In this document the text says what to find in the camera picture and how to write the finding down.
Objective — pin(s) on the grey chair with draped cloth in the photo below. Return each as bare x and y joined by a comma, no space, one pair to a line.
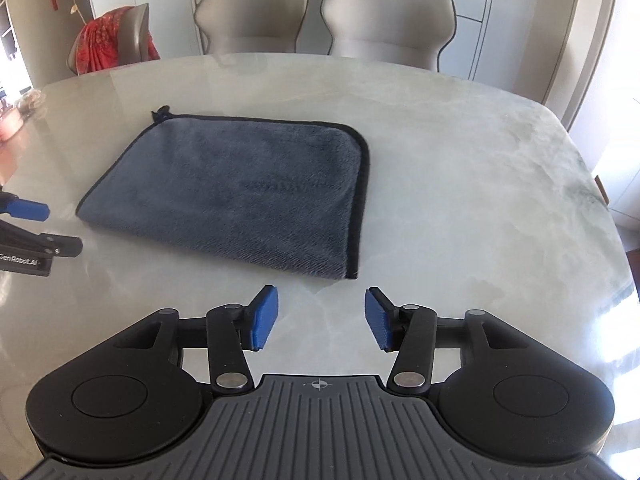
135,30

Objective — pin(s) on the grey towel with blue side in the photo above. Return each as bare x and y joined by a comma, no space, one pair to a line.
230,195

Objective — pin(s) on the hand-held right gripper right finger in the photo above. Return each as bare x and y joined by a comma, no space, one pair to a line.
378,317

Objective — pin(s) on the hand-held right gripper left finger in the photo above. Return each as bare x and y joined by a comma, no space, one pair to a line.
263,317

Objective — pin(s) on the red patterned cloth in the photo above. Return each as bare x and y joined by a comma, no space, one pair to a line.
102,45

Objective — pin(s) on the pink object with dried flowers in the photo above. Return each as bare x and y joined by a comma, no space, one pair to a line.
17,117

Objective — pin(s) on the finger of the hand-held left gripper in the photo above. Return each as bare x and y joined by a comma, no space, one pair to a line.
55,245
27,208

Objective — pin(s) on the branch with gold leaves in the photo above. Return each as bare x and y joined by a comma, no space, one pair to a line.
75,10

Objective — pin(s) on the grey upholstered dining chair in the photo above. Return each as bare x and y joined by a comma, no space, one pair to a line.
250,15
385,20

